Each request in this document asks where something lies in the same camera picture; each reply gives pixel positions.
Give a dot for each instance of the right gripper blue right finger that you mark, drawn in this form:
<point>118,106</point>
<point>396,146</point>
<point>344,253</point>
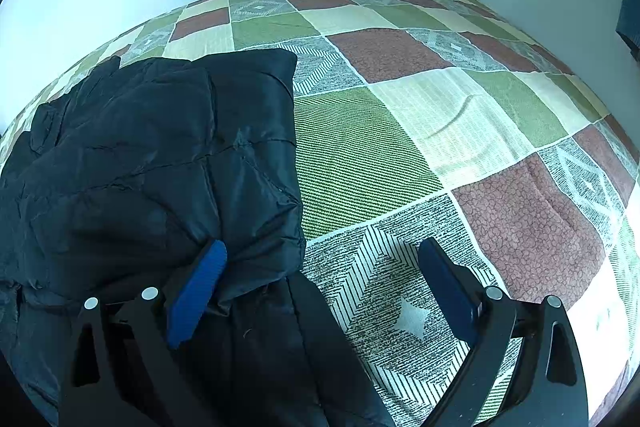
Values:
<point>455,289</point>

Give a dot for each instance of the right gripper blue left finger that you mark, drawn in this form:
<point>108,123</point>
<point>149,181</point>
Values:
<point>188,291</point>

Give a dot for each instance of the black quilted puffer jacket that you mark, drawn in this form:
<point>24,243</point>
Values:
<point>118,184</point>

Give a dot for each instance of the blue curtain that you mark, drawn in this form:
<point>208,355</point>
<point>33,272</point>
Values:
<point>628,26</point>

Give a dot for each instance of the checkered green brown bedspread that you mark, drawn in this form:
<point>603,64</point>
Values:
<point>437,118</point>

